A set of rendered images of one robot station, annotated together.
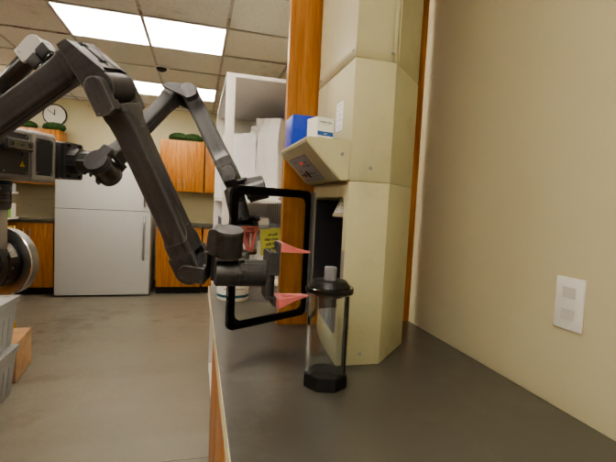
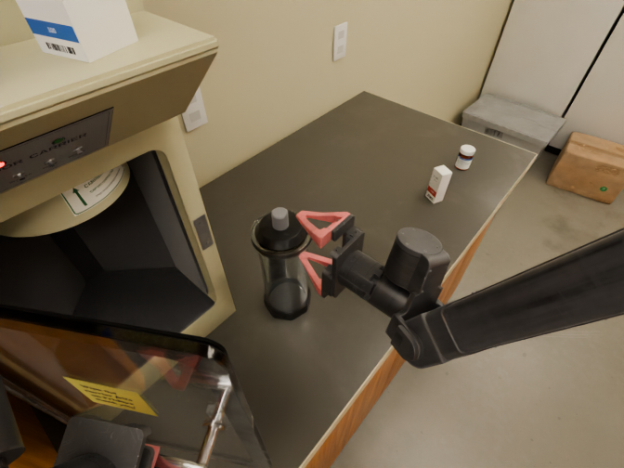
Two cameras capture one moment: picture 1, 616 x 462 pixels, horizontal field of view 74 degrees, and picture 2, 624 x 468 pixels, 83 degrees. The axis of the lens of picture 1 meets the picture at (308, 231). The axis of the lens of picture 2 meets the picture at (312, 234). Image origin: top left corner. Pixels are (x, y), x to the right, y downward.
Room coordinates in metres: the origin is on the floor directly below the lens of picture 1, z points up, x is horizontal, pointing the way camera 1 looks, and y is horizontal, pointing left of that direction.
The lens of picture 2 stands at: (1.11, 0.33, 1.61)
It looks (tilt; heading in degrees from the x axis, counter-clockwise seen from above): 47 degrees down; 236
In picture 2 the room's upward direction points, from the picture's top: straight up
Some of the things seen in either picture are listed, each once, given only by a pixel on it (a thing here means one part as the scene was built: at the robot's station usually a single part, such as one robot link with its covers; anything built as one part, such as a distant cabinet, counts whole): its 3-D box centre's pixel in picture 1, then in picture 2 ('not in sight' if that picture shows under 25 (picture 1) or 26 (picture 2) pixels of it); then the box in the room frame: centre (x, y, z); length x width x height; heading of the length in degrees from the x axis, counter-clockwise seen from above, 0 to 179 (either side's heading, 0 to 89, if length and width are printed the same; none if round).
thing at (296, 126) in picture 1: (304, 134); not in sight; (1.24, 0.02, 1.56); 0.10 x 0.10 x 0.09; 15
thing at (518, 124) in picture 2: not in sight; (504, 135); (-1.42, -0.83, 0.17); 0.60 x 0.42 x 0.33; 103
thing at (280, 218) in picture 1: (271, 256); (127, 406); (1.21, 0.10, 1.19); 0.30 x 0.01 x 0.40; 136
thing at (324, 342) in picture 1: (326, 332); (284, 267); (0.92, -0.05, 1.06); 0.11 x 0.11 x 0.21
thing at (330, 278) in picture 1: (330, 280); (280, 226); (0.92, -0.06, 1.18); 0.09 x 0.09 x 0.07
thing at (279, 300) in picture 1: (287, 289); (321, 263); (0.90, 0.04, 1.16); 0.09 x 0.07 x 0.07; 105
